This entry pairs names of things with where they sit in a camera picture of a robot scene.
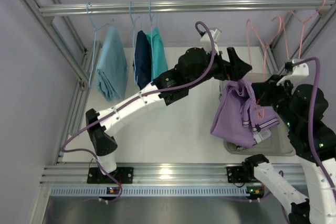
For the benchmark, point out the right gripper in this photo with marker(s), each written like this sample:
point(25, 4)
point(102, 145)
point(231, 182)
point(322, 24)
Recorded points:
point(262, 91)

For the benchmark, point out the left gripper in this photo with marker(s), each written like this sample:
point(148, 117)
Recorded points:
point(227, 67)

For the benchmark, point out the pink hanger with purple trousers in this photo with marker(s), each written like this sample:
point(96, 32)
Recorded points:
point(266, 45)

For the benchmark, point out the purple trousers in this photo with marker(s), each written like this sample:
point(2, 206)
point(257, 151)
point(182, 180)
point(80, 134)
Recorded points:
point(239, 118)

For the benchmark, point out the pink wire hanger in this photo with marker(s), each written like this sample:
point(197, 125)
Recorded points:
point(305, 23)

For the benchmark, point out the newspaper print trousers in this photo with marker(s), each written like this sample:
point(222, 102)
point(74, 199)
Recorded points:
point(240, 148)

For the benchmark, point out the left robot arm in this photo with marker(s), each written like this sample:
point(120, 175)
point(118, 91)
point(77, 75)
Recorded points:
point(193, 68)

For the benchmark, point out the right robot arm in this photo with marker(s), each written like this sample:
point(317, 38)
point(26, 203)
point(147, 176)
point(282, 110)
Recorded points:
point(301, 109)

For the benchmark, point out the teal trousers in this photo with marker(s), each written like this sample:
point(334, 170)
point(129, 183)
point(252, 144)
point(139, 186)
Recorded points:
point(157, 53)

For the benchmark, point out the navy trousers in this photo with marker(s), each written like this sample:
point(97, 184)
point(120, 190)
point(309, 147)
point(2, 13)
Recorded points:
point(142, 63)

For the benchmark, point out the blue hanger with teal trousers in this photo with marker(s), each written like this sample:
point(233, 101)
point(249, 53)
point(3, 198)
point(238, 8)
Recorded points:
point(151, 28)

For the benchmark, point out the light blue trousers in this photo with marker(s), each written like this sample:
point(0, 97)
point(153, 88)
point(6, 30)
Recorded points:
point(112, 68)

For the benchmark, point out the blue hanger leftmost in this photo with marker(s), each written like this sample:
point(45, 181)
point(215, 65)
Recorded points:
point(94, 44)

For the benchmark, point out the clear plastic bin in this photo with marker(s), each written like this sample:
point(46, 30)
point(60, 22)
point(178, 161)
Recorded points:
point(272, 142)

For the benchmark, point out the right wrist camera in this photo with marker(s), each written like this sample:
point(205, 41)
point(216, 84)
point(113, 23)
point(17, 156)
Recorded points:
point(296, 71)

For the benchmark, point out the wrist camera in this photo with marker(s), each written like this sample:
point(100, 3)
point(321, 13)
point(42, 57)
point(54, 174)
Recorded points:
point(296, 71)
point(206, 41)

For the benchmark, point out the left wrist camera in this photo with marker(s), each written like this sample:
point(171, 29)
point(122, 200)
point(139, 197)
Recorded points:
point(206, 41)

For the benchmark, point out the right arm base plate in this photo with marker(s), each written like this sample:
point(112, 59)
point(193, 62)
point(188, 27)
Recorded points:
point(238, 175)

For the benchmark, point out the aluminium hanging rail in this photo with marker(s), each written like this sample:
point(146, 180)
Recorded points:
point(64, 10)

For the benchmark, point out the grey slotted cable duct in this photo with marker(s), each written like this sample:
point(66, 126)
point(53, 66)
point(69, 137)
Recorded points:
point(152, 191)

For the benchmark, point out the right aluminium frame post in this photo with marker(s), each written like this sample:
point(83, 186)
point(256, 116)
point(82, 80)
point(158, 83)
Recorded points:
point(276, 55)

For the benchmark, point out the aluminium frame post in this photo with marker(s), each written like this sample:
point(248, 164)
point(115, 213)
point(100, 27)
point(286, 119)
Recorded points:
point(44, 88)
point(276, 55)

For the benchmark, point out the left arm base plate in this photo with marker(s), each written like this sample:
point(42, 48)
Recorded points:
point(124, 175)

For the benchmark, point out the left aluminium frame post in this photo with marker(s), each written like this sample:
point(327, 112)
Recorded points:
point(44, 88)

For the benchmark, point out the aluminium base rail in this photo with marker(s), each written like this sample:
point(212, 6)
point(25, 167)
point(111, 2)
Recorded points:
point(143, 174)

